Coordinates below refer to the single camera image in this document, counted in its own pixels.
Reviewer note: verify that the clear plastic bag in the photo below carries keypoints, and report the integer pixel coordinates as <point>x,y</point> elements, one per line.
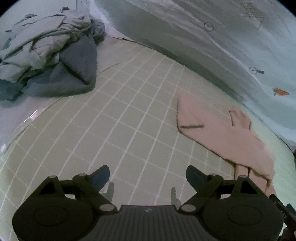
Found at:
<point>18,115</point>

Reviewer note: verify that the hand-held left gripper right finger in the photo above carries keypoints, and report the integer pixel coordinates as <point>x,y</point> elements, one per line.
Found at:
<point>196,178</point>

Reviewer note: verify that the pale garment with dark trim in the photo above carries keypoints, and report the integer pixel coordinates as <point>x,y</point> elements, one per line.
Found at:
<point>34,46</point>

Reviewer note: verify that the blue denim jeans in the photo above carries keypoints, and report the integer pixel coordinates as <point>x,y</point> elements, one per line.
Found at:
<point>9,90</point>

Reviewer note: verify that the beige garment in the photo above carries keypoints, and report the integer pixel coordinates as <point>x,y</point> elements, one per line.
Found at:
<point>219,136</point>

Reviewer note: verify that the pale blue carrot-print quilt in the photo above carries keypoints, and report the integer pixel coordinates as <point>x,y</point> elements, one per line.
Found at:
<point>208,46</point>

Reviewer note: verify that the light grey-blue garment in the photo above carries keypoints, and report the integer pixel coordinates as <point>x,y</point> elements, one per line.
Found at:
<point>98,30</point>

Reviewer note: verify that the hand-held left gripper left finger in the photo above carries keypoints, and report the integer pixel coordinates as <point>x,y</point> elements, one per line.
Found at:
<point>99,179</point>

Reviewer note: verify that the green grid mat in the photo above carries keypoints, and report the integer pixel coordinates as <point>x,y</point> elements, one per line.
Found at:
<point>138,115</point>

